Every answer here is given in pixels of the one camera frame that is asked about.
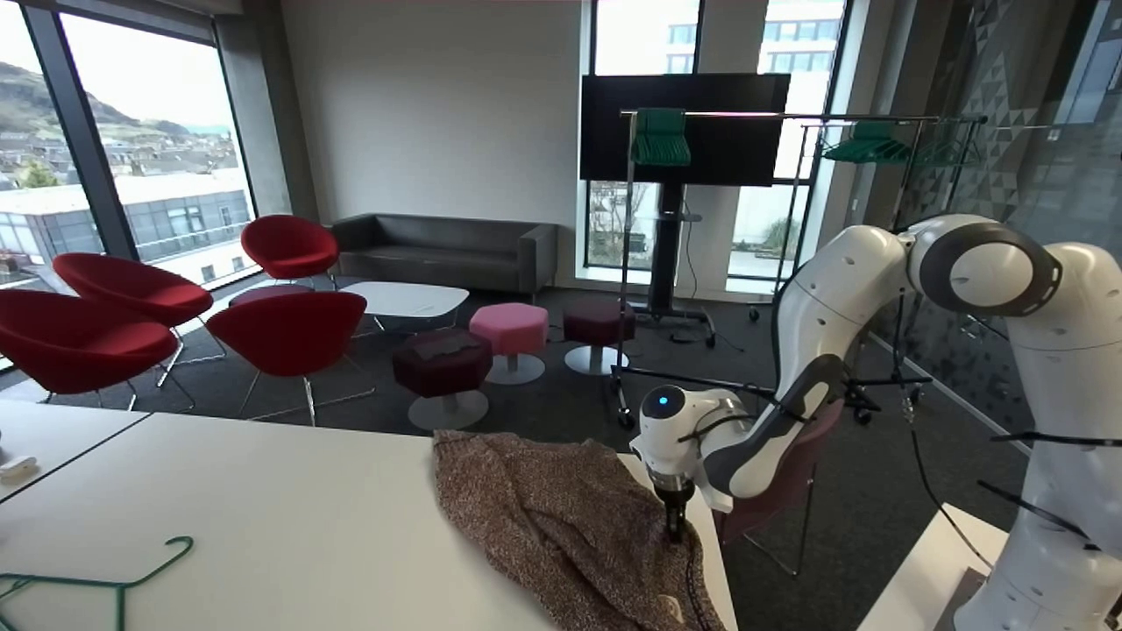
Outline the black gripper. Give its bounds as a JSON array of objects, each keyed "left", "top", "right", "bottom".
[{"left": 652, "top": 462, "right": 701, "bottom": 547}]

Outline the brown knitted cloth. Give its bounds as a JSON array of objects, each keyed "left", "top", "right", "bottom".
[{"left": 427, "top": 429, "right": 730, "bottom": 631}]

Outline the red swivel lounge chair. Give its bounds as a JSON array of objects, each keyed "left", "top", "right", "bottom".
[
  {"left": 49, "top": 250, "right": 216, "bottom": 392},
  {"left": 238, "top": 213, "right": 344, "bottom": 289},
  {"left": 202, "top": 289, "right": 372, "bottom": 429},
  {"left": 0, "top": 289, "right": 183, "bottom": 413}
]

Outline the pink hexagonal stool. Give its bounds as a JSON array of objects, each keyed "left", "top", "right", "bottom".
[{"left": 467, "top": 299, "right": 553, "bottom": 391}]

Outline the dark maroon stool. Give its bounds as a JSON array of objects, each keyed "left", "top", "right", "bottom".
[{"left": 387, "top": 329, "right": 499, "bottom": 434}]

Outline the white coffee table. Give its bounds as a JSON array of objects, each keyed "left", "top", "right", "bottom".
[{"left": 336, "top": 278, "right": 472, "bottom": 336}]

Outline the grey sofa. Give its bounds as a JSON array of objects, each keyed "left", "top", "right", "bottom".
[{"left": 328, "top": 209, "right": 563, "bottom": 299}]

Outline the green garment on hanger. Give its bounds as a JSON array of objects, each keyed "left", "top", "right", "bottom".
[{"left": 632, "top": 105, "right": 697, "bottom": 173}]

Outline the black monitor on stand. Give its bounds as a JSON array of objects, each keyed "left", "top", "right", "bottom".
[{"left": 578, "top": 69, "right": 792, "bottom": 352}]

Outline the metal clothes rack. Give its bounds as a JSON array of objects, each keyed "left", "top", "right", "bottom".
[{"left": 607, "top": 105, "right": 995, "bottom": 433}]

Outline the green plastic hanger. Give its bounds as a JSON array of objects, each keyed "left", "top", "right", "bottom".
[{"left": 821, "top": 119, "right": 919, "bottom": 167}]

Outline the white flat object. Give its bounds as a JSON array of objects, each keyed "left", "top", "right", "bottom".
[{"left": 0, "top": 450, "right": 44, "bottom": 495}]

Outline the green wire clothes hanger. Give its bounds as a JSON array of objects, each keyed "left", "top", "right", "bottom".
[{"left": 0, "top": 532, "right": 199, "bottom": 631}]

